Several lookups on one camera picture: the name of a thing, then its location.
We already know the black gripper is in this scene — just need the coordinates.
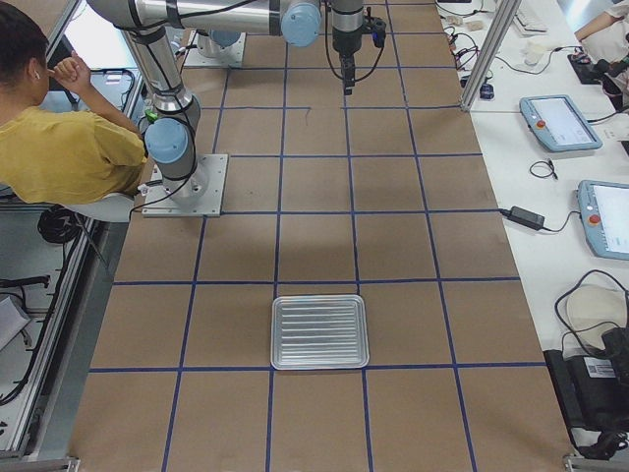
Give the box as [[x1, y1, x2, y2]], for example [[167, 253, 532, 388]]
[[333, 46, 360, 95]]

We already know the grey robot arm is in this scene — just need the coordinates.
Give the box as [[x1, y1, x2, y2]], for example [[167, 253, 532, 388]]
[[89, 1, 386, 217]]

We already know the silver metal tray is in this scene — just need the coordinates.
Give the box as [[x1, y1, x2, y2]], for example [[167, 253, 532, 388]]
[[270, 294, 370, 371]]

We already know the blue checkered small box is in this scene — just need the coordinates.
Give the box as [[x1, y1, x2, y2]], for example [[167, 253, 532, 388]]
[[480, 83, 495, 100]]

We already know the black power adapter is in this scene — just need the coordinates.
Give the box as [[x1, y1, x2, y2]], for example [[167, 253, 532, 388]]
[[498, 206, 544, 231]]

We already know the blue teach pendant far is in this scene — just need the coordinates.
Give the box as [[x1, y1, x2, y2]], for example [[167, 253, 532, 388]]
[[519, 94, 602, 152]]

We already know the blue teach pendant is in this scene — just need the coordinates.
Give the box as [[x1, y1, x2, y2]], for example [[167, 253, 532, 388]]
[[577, 180, 628, 261], [519, 94, 602, 152]]

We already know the blue teach pendant near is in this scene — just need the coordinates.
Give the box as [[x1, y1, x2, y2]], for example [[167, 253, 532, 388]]
[[577, 180, 628, 261]]

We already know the person in yellow shirt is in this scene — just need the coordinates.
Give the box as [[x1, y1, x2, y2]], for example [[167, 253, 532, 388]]
[[1, 2, 146, 206]]

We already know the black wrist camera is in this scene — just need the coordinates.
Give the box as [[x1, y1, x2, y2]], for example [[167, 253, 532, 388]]
[[366, 17, 387, 49]]

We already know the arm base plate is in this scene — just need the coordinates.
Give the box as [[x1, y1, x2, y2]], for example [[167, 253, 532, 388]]
[[141, 154, 228, 217], [184, 29, 246, 69]]

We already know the aluminium profile post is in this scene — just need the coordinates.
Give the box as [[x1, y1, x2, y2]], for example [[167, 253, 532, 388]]
[[460, 0, 521, 112]]

